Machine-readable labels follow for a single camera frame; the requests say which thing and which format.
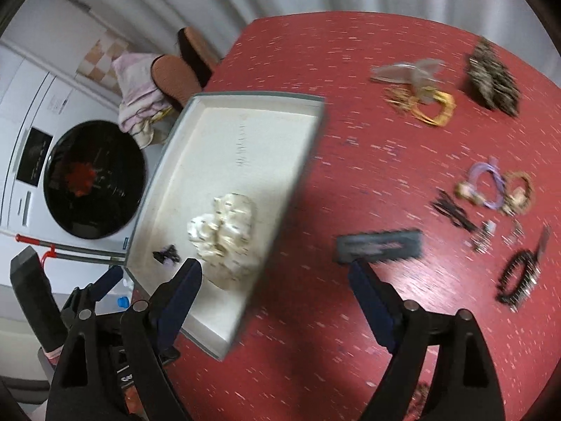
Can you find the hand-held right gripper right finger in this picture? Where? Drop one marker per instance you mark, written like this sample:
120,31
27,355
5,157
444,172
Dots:
372,307

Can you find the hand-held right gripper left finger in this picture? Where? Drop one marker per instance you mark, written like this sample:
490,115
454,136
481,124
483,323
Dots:
177,302

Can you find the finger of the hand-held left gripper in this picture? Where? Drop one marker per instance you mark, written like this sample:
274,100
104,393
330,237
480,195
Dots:
33,289
108,280

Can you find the black rectangular hair clip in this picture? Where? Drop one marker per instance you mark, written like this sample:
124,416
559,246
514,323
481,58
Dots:
381,246

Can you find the grey jewelry tray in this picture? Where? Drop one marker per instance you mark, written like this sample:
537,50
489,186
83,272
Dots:
228,149

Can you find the blue bottle cap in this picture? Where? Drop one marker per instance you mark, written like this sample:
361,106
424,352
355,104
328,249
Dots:
122,302

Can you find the grey mop pole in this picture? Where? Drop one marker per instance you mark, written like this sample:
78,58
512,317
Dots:
79,252

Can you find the dark flower hair clip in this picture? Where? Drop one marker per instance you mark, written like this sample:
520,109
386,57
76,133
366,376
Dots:
165,254

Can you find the white dotted scrunchie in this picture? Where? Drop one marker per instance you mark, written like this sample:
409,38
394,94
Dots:
223,237

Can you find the brown hair accessory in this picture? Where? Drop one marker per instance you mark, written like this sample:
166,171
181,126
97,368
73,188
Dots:
420,397

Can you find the black looped hair clip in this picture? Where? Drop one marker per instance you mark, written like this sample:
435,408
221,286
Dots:
451,211

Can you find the cream looped hair clip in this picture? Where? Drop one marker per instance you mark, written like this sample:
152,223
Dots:
463,190

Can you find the white washing machine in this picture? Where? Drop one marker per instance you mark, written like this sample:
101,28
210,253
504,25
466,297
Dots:
13,140

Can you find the pink cloth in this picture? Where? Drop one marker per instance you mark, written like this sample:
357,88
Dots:
136,92

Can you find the brown slipper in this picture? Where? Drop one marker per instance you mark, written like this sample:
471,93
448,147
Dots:
171,79
197,50

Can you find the clear hair claw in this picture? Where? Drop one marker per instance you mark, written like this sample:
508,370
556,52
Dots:
394,72

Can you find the leopard print scrunchie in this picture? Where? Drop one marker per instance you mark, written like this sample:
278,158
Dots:
491,79

